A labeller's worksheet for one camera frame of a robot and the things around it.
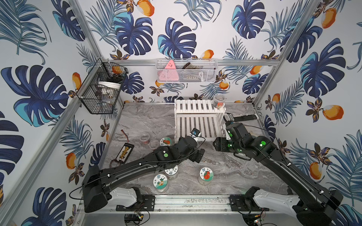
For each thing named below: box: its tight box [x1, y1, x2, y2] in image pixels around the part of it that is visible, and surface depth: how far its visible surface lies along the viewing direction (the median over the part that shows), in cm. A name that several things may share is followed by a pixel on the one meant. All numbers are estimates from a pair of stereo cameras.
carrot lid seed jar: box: [153, 173, 168, 193], surface depth 76 cm
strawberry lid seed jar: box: [198, 166, 214, 186], surface depth 78 cm
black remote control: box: [223, 113, 259, 122], surface depth 114 cm
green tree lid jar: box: [164, 164, 179, 180], surface depth 79 cm
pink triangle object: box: [158, 59, 180, 82], surface depth 92 cm
